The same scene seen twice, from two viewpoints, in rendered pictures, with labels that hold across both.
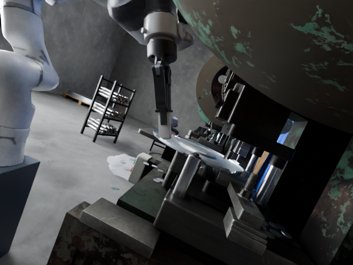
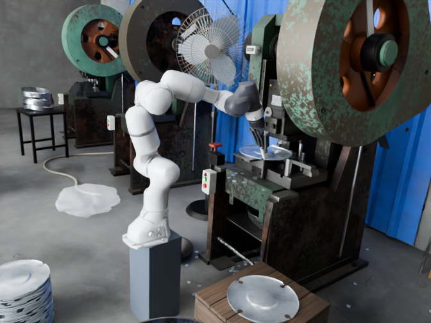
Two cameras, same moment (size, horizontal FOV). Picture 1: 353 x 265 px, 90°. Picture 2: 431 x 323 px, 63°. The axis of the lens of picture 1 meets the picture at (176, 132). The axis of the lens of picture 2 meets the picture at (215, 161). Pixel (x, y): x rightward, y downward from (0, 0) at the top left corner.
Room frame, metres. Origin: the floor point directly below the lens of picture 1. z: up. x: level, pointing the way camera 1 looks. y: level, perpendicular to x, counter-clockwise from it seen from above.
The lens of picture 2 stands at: (-0.63, 1.40, 1.29)
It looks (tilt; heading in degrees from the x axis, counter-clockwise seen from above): 17 degrees down; 317
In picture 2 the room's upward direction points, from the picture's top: 4 degrees clockwise
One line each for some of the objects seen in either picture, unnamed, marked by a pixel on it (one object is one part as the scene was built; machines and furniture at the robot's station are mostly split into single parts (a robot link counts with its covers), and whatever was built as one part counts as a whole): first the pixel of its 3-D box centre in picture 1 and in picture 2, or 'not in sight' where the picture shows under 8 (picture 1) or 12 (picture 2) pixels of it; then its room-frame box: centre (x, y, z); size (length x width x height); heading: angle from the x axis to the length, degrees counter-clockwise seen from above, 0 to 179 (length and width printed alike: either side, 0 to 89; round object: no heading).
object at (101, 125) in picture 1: (108, 111); not in sight; (2.81, 1.13, 0.48); 0.46 x 0.43 x 0.95; 63
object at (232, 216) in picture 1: (245, 197); (303, 162); (0.36, -0.18, 0.76); 0.17 x 0.06 x 0.10; 173
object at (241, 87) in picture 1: (259, 81); (281, 105); (0.53, -0.16, 1.04); 0.17 x 0.15 x 0.30; 83
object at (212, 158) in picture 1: (197, 149); (265, 152); (0.54, -0.08, 0.78); 0.29 x 0.29 x 0.01
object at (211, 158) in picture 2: (166, 162); (215, 166); (0.86, -0.01, 0.62); 0.10 x 0.06 x 0.20; 173
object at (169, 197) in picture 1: (220, 199); (279, 167); (0.52, -0.20, 0.68); 0.45 x 0.30 x 0.06; 173
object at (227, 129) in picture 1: (249, 143); (283, 136); (0.52, -0.21, 0.86); 0.20 x 0.16 x 0.05; 173
